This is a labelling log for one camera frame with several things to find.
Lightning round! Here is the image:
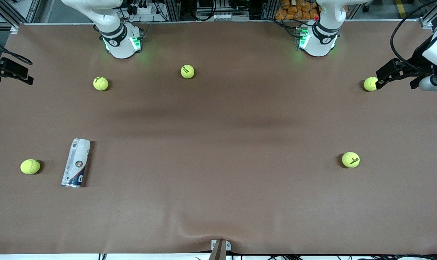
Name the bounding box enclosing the aluminium frame strut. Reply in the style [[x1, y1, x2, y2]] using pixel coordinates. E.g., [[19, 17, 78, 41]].
[[419, 0, 437, 29], [0, 0, 42, 34]]

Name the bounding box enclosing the white connector block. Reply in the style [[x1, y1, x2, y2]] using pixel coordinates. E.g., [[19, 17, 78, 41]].
[[196, 12, 250, 21]]

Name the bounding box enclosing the metal table clamp bracket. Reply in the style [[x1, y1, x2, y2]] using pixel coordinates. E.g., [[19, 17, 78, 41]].
[[209, 239, 232, 260]]

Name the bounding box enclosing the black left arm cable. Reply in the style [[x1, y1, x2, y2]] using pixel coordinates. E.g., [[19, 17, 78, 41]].
[[390, 0, 437, 69]]

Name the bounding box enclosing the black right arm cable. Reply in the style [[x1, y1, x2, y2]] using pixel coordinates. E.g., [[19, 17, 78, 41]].
[[0, 35, 33, 65]]

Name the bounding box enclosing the white blue tennis ball can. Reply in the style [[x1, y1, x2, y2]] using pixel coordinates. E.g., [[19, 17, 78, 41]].
[[61, 138, 91, 188]]

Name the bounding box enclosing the orange packets pile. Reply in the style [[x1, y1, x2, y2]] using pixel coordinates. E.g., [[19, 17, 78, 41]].
[[275, 0, 321, 21]]

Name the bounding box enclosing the white power strip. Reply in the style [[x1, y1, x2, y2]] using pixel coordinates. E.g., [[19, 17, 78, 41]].
[[130, 4, 154, 15]]

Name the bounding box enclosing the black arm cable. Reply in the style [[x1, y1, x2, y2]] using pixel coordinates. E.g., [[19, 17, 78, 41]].
[[390, 0, 437, 69], [0, 35, 33, 65]]

